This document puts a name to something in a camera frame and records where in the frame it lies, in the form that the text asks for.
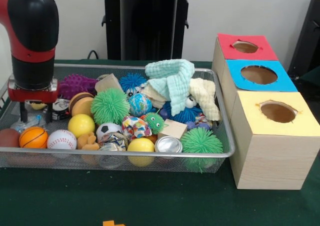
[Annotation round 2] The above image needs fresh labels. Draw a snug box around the small orange basketball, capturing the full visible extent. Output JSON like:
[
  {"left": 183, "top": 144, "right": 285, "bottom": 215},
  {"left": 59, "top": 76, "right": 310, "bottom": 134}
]
[{"left": 18, "top": 127, "right": 49, "bottom": 149}]

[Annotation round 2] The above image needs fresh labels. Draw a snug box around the clear plastic packet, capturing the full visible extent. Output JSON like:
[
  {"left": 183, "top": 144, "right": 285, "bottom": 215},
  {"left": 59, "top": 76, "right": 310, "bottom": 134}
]
[{"left": 11, "top": 112, "right": 48, "bottom": 133}]

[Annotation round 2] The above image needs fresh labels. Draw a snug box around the mint green cloth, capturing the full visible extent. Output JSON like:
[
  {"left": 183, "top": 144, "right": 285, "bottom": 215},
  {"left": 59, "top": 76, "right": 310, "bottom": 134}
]
[{"left": 145, "top": 59, "right": 196, "bottom": 117}]

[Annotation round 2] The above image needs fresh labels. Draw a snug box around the wooden box with three holes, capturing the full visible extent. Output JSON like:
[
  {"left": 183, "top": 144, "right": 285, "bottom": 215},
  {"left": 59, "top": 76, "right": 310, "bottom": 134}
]
[{"left": 211, "top": 33, "right": 320, "bottom": 190}]

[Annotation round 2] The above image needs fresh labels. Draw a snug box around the clear mesh bin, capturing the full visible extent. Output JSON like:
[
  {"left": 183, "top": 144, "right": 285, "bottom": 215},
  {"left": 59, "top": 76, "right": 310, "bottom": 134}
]
[{"left": 0, "top": 63, "right": 238, "bottom": 173}]

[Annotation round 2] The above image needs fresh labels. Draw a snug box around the white baseball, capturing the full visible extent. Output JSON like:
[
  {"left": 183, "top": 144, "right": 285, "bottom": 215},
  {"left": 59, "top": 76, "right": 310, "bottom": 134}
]
[{"left": 47, "top": 130, "right": 78, "bottom": 159}]

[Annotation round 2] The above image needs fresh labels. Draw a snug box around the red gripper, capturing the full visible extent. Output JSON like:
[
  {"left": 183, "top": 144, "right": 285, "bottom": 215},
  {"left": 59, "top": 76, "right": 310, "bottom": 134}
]
[{"left": 7, "top": 78, "right": 60, "bottom": 125}]

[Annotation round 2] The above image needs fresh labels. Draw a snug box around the black can with silver top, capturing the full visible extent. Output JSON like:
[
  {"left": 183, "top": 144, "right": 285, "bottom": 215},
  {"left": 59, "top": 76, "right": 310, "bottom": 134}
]
[{"left": 52, "top": 98, "right": 71, "bottom": 121}]

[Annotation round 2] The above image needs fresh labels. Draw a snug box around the yellow smiley ball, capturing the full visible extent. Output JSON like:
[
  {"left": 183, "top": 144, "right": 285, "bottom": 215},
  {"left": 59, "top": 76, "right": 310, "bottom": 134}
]
[{"left": 68, "top": 114, "right": 96, "bottom": 139}]

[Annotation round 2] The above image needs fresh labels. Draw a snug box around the purple spiky toy with eyes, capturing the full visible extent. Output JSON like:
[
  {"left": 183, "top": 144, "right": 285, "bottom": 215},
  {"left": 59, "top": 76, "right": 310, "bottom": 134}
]
[{"left": 59, "top": 74, "right": 99, "bottom": 100}]

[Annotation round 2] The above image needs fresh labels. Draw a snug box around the cream muslin cloth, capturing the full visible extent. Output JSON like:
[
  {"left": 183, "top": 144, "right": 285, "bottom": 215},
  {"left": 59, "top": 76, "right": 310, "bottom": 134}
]
[{"left": 139, "top": 77, "right": 221, "bottom": 122}]

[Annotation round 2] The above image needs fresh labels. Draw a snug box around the green spiky ball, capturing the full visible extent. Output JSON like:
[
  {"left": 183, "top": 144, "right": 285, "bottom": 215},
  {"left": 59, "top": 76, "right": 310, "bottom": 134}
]
[
  {"left": 91, "top": 88, "right": 131, "bottom": 126},
  {"left": 179, "top": 127, "right": 224, "bottom": 173}
]

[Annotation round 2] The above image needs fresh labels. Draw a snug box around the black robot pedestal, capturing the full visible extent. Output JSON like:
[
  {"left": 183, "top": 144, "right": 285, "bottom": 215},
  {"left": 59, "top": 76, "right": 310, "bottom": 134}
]
[{"left": 96, "top": 0, "right": 201, "bottom": 62}]

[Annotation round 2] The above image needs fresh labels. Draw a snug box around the dark green tablecloth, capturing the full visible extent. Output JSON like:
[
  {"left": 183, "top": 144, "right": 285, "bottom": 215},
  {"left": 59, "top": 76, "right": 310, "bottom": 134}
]
[{"left": 0, "top": 58, "right": 320, "bottom": 226}]

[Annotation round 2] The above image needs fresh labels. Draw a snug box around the black cable loop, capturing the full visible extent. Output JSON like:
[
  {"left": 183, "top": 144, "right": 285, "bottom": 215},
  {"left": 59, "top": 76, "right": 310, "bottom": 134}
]
[{"left": 87, "top": 49, "right": 101, "bottom": 61}]

